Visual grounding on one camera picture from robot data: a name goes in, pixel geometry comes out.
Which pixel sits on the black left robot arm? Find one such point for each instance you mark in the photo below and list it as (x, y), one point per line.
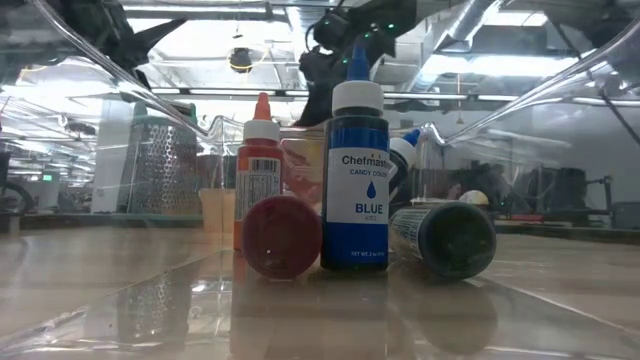
(75, 20)

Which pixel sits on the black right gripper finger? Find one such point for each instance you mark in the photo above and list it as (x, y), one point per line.
(317, 112)

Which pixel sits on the teal metal box grater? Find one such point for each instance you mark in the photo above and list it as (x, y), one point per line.
(165, 165)

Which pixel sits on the green exit sign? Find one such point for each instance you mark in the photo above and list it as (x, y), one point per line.
(48, 177)

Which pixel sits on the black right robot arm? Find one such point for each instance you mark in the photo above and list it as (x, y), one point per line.
(595, 25)

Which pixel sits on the LED light bar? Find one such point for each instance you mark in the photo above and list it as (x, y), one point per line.
(210, 92)

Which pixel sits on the blue frosted toy donut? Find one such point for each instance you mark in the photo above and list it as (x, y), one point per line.
(474, 197)

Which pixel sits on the grey background box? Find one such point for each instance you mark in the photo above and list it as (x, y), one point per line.
(627, 215)

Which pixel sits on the clear plastic bin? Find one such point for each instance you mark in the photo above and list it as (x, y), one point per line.
(320, 325)

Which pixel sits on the slanted silver ventilation duct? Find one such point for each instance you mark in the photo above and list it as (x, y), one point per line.
(470, 25)

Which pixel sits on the black background equipment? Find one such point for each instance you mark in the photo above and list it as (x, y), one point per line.
(570, 195)

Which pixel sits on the red food colouring bottle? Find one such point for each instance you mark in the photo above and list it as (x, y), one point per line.
(257, 170)
(282, 237)

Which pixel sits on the black ceiling device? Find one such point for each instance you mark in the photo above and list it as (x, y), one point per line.
(241, 59)

